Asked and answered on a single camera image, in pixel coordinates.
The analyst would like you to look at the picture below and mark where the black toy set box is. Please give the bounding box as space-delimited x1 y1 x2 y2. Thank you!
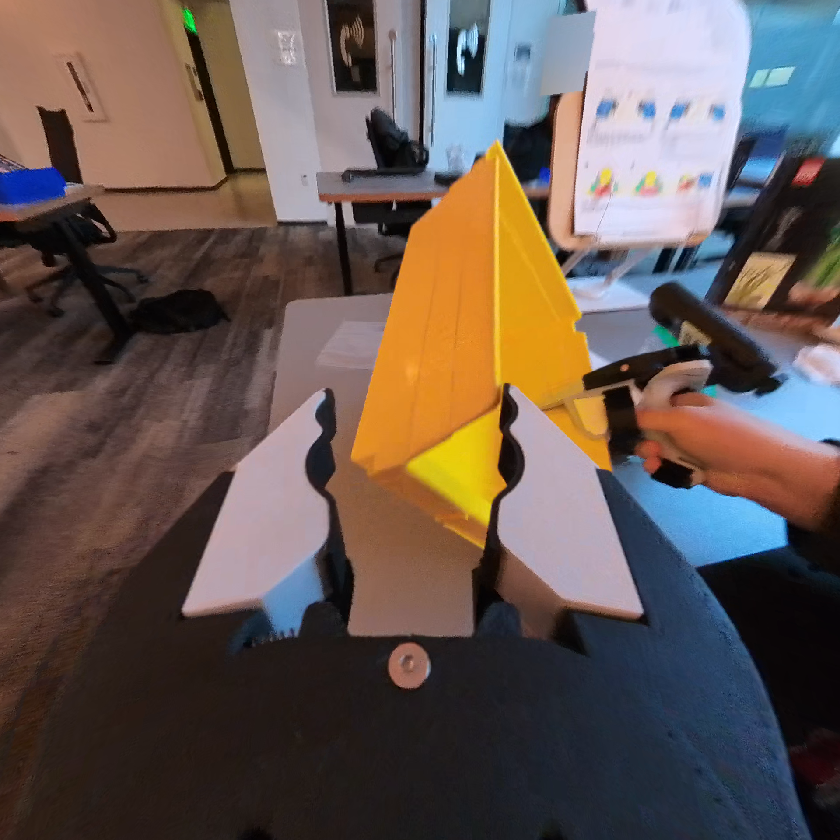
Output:
707 154 840 343

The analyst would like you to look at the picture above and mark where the person's dark jacket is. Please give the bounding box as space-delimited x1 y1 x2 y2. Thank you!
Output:
696 545 840 840

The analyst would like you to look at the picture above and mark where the black wall poster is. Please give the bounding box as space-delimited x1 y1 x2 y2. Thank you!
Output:
325 0 381 97
446 0 492 97

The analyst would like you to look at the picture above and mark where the black bag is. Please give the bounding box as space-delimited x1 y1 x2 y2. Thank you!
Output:
133 289 231 336

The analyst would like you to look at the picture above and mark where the grey table with black legs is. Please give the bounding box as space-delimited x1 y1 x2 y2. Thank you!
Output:
0 182 135 366
317 169 553 298

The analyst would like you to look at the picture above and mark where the yellow plastic bin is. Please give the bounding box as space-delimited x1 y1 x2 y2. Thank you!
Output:
351 140 614 549

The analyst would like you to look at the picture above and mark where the person's right hand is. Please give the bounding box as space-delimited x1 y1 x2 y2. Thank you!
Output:
633 392 765 508

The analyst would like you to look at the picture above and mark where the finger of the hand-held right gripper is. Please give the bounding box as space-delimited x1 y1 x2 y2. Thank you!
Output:
543 386 614 441

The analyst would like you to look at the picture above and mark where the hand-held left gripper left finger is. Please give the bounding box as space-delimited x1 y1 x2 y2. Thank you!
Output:
182 388 355 639

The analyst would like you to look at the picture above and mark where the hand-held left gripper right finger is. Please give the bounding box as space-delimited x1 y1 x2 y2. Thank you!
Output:
472 384 644 639

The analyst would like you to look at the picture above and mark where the grey desk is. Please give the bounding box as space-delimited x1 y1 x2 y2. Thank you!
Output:
269 262 840 639

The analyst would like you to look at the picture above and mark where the blue storage bin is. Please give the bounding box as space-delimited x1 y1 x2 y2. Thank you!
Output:
0 167 67 206

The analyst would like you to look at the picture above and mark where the crumpled white paper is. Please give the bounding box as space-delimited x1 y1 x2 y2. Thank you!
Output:
793 344 840 387

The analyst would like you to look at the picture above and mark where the person's right forearm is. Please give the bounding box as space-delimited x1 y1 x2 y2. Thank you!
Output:
742 420 840 573

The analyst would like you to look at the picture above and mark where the black office chair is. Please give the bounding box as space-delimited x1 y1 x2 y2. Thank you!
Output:
351 108 431 273
0 210 149 319

